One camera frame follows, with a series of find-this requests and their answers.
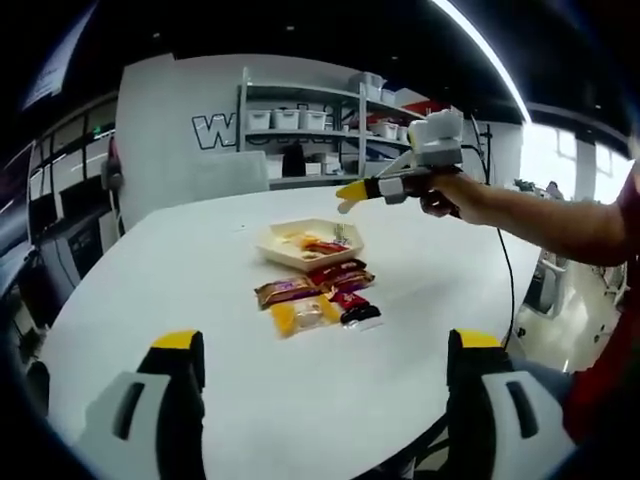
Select grey red hanging device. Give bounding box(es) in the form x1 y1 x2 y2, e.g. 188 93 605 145
101 137 124 190

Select beige hexagonal food container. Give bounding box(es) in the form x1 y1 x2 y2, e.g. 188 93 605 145
254 216 369 274

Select short red food packet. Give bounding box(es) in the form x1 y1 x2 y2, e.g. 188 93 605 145
329 289 370 310

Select pale grey chair back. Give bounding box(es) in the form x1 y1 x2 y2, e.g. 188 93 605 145
192 151 271 194

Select brown purple food packet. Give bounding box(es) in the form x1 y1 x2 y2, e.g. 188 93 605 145
254 276 319 311

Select person's right hand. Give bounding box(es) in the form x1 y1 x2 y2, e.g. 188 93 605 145
405 168 475 221

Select large yellow bread food packet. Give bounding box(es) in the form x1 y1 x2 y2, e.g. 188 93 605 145
268 294 341 341

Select black tripod stand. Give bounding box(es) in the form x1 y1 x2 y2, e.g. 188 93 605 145
467 112 494 184

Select dark grey cabinet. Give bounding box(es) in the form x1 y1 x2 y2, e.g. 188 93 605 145
37 204 124 289

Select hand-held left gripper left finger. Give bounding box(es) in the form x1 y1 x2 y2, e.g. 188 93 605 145
74 329 206 480

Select black food packet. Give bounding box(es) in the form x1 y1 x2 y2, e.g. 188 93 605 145
339 304 386 331

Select large white storage box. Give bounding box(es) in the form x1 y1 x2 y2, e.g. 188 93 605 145
349 72 389 101

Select person's blue jeans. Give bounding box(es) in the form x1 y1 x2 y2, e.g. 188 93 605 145
504 354 574 416

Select dark red brown food packet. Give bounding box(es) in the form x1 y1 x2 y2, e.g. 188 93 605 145
307 260 376 292

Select glass office partition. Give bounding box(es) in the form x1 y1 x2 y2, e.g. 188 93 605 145
27 92 121 201

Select grey metal shelving unit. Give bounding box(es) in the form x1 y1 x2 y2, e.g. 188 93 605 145
238 67 369 191
359 79 431 181

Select long bright red food packet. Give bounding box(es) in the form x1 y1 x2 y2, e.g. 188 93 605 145
305 239 351 256

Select row of white storage bins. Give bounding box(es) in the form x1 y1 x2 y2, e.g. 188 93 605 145
369 119 416 144

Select long ceiling strip light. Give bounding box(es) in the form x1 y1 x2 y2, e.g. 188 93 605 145
432 0 531 121

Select small yellow bread food packet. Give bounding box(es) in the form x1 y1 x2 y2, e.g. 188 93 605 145
279 230 321 250

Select person's red shirt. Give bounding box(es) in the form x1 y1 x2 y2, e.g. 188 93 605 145
562 169 640 446

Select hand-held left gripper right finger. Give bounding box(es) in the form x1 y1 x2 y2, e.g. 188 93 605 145
447 327 576 480

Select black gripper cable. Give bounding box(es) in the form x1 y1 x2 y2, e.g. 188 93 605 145
492 224 516 351

